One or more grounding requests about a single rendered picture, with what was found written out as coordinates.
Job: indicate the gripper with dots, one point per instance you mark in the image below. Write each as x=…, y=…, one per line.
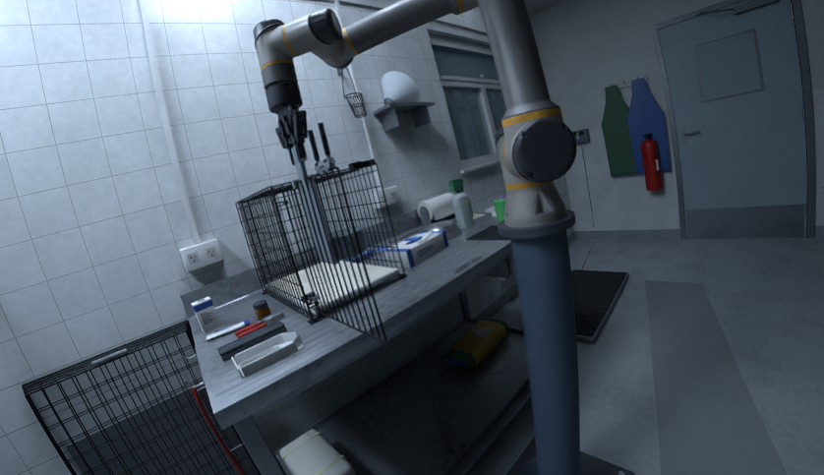
x=282, y=95

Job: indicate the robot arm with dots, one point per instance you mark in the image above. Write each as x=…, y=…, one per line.
x=515, y=56

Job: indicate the white crate mat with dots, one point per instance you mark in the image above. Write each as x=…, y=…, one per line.
x=344, y=281

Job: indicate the crate door latch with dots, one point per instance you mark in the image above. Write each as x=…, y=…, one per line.
x=313, y=311

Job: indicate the green cup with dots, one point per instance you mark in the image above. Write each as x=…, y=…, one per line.
x=499, y=209

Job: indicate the black floor mat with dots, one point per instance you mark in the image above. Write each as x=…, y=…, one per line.
x=599, y=304

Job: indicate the grey door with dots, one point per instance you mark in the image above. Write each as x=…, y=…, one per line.
x=737, y=114

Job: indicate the white dome dispenser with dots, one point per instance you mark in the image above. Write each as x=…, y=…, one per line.
x=399, y=87

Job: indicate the white paper towel roll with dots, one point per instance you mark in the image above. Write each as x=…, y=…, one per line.
x=436, y=207

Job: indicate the white and blue tissue box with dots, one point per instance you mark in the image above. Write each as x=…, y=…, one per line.
x=422, y=247

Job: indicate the window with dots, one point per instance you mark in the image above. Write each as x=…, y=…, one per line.
x=468, y=104

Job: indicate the brown jar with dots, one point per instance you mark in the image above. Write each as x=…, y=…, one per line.
x=261, y=309

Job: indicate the white bottle with green cap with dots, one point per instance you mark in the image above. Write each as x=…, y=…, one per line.
x=461, y=207

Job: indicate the red pen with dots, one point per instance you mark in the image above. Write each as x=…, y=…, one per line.
x=251, y=328

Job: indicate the white box with blue label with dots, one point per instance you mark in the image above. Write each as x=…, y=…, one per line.
x=205, y=314

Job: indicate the white pen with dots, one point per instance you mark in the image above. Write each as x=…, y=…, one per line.
x=226, y=330

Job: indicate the black flat bar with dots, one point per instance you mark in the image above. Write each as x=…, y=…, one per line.
x=252, y=339

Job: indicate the grey tray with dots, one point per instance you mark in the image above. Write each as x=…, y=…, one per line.
x=267, y=354

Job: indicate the grey metal bench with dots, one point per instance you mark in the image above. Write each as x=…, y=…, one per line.
x=360, y=359

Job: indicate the yellow box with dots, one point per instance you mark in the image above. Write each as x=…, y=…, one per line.
x=477, y=343

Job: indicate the green apron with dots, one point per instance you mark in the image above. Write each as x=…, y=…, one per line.
x=617, y=132

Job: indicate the red fire extinguisher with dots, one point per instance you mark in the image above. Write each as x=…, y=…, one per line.
x=652, y=164

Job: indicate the grey wall shelf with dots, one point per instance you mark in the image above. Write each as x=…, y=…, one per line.
x=404, y=114

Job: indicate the white double wall socket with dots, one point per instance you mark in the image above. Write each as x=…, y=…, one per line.
x=201, y=254

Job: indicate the grey wall switch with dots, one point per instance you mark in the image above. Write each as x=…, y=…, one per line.
x=582, y=135

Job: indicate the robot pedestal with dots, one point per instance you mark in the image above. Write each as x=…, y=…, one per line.
x=547, y=346

